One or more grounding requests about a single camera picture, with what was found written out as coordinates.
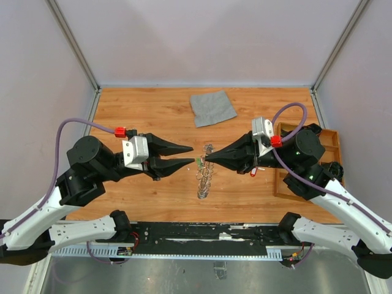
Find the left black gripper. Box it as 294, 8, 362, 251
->
99, 132, 197, 181

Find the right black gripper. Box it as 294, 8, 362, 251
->
205, 129, 296, 174

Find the green key tag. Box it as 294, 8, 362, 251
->
195, 157, 203, 168

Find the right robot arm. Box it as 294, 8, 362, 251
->
206, 124, 391, 279

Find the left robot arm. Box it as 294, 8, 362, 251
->
1, 133, 193, 266

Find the red key tag lower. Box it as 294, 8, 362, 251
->
250, 167, 265, 177

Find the grey cloth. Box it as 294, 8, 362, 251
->
190, 90, 237, 128

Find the rolled black tie top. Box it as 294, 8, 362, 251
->
306, 123, 323, 136

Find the wooden compartment tray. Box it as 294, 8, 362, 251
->
274, 129, 342, 202

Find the rolled dark tie right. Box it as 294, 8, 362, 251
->
322, 161, 344, 182

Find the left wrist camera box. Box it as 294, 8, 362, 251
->
122, 136, 149, 171

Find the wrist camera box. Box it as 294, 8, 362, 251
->
252, 116, 274, 157
122, 136, 149, 171

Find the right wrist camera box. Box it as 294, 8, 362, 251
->
252, 116, 274, 157

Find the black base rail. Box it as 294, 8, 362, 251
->
95, 220, 304, 255

